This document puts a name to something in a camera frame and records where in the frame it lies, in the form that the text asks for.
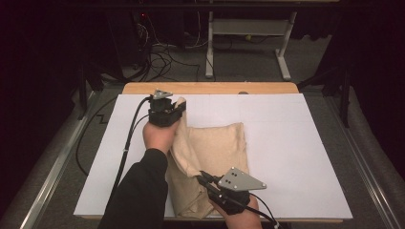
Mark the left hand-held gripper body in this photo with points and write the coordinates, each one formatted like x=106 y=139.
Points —
x=162 y=111

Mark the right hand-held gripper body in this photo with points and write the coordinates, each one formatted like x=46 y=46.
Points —
x=234 y=191

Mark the beige knit sweater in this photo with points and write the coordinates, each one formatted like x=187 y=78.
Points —
x=213 y=146

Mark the person's left hand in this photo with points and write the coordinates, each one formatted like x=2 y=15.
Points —
x=157 y=138

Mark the person's right hand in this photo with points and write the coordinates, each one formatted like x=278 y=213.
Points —
x=243 y=221

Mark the wooden table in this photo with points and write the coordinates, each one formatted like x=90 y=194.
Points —
x=207 y=87

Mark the white table cover sheet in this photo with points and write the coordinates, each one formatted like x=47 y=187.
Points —
x=286 y=143

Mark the black metal stand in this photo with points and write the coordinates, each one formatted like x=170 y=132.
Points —
x=344 y=101
x=83 y=95

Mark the dark computer tower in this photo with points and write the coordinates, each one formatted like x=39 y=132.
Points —
x=127 y=38

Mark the small yellow object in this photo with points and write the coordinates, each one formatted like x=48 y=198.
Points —
x=248 y=37

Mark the white metal desk frame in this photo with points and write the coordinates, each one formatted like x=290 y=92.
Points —
x=248 y=27

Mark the aluminium rail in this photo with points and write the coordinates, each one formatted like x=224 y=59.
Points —
x=54 y=171
x=366 y=171

